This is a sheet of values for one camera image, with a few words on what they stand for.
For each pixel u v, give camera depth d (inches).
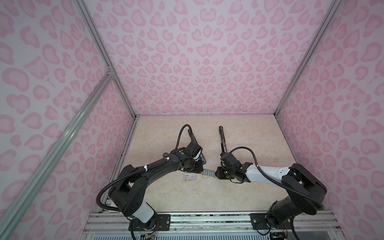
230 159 28.0
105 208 17.1
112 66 35.7
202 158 37.2
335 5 27.2
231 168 27.3
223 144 39.8
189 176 34.7
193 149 26.7
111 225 28.9
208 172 35.5
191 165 25.7
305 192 17.4
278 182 18.3
